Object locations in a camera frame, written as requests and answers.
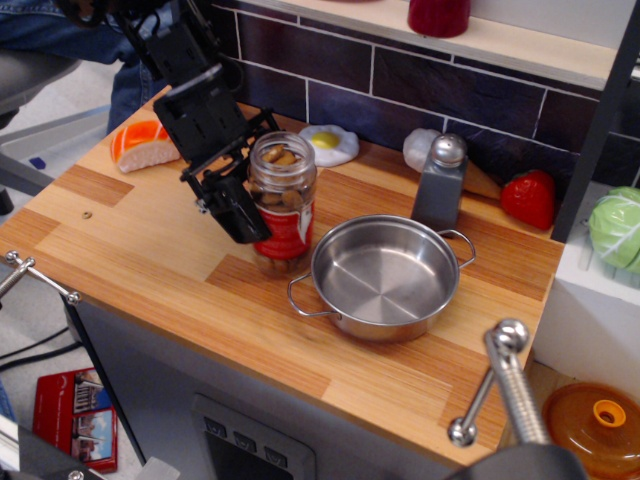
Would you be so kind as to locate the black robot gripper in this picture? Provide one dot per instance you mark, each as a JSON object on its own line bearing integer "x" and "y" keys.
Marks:
{"x": 210, "y": 131}

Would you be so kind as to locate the clear almond jar red label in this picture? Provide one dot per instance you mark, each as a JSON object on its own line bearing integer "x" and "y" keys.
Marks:
{"x": 282, "y": 184}

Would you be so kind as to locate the stainless steel pot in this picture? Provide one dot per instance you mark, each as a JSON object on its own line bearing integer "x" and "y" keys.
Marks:
{"x": 386, "y": 278}

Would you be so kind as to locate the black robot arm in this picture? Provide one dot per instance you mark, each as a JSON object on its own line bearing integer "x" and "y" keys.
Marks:
{"x": 175, "y": 54}

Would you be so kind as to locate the orange pot lid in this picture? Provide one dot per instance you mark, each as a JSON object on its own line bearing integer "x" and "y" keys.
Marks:
{"x": 599, "y": 424}

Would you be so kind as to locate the toy fried egg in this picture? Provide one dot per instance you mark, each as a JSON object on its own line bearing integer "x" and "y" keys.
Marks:
{"x": 332, "y": 145}

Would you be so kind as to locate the toy salmon sushi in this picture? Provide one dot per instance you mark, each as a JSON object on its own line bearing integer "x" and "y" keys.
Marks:
{"x": 141, "y": 145}

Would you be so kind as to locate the toy ice cream cone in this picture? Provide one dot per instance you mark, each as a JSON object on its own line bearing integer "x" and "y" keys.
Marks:
{"x": 416, "y": 147}

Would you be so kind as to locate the grey salt shaker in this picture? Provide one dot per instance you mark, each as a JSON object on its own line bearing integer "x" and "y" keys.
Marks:
{"x": 438, "y": 197}

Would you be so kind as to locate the person leg in jeans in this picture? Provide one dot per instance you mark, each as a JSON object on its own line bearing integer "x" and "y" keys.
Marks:
{"x": 40, "y": 26}

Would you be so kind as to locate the dark red cup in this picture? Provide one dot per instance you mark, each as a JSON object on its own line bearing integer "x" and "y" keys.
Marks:
{"x": 439, "y": 18}

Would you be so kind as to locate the left metal clamp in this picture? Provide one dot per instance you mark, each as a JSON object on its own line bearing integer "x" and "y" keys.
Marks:
{"x": 26, "y": 268}

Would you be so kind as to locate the metal clamp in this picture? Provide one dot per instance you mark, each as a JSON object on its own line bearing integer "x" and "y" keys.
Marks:
{"x": 534, "y": 456}
{"x": 26, "y": 268}

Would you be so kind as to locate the grey oven control panel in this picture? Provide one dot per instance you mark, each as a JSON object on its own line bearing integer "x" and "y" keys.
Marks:
{"x": 240, "y": 447}

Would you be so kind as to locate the red toy strawberry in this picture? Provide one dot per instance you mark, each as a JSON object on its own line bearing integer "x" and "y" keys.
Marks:
{"x": 530, "y": 198}

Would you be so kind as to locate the red booklet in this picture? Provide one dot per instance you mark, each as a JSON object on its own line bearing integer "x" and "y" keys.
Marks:
{"x": 74, "y": 413}

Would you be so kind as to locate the green toy cabbage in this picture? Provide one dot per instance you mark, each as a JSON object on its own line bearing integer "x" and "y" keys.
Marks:
{"x": 614, "y": 228}

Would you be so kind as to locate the right metal clamp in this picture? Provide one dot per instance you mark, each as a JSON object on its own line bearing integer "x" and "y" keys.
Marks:
{"x": 534, "y": 456}

